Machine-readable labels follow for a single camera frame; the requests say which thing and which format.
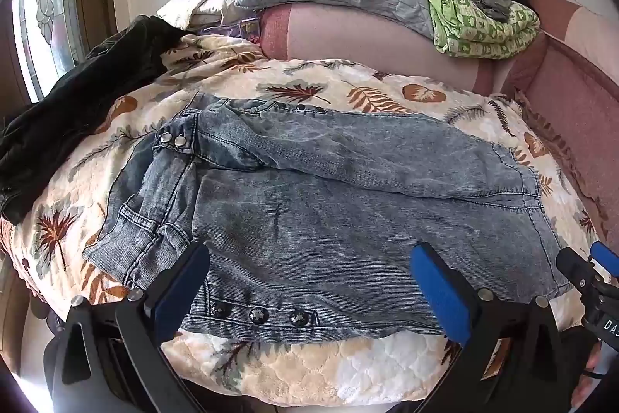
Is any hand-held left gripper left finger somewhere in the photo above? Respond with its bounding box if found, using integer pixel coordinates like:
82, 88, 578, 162
43, 242, 210, 413

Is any leaf print blanket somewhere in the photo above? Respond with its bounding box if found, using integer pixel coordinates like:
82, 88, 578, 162
0, 33, 611, 406

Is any green patterned blanket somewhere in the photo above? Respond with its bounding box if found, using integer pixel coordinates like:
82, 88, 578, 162
402, 0, 541, 58

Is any black jacket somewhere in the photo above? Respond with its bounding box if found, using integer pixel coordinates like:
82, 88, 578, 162
0, 15, 187, 225

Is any grey denim jacket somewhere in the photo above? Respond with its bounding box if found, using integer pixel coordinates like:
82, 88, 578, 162
82, 92, 571, 343

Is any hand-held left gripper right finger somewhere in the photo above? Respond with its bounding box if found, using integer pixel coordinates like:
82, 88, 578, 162
409, 242, 577, 413

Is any cream pillow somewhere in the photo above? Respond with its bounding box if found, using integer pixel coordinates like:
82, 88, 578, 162
157, 0, 247, 31

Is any person's right hand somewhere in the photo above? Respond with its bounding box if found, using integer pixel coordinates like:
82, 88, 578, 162
583, 340, 605, 377

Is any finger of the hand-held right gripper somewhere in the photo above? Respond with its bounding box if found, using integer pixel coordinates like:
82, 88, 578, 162
556, 247, 603, 298
589, 241, 619, 276

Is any pink sofa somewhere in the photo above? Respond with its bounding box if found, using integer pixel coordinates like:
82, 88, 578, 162
260, 0, 619, 244

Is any patterned glass window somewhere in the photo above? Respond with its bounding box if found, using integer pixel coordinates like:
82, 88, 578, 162
10, 0, 92, 104

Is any purple packet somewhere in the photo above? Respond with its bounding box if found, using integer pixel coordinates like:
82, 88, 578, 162
205, 19, 262, 43

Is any grey cloth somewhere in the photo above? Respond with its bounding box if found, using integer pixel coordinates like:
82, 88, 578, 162
476, 0, 514, 23

